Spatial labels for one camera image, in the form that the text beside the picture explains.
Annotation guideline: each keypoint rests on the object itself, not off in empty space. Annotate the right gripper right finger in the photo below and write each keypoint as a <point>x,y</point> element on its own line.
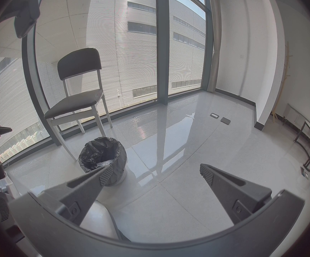
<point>229,197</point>

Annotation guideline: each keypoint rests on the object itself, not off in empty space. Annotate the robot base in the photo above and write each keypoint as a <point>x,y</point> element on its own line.
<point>98,221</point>

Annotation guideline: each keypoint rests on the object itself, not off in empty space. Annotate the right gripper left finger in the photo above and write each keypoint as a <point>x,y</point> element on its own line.
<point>80,197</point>

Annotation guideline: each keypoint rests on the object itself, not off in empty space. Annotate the window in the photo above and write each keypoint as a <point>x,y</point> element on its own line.
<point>162,49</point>

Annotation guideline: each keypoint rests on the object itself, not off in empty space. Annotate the white chair with dark seat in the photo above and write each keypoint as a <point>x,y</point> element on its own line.
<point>78,63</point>

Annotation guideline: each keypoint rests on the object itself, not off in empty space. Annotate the white trash bin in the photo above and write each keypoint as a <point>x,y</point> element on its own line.
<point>120,179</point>

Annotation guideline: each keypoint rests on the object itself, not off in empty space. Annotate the black plastic bag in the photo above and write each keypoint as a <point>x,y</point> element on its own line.
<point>117,157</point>

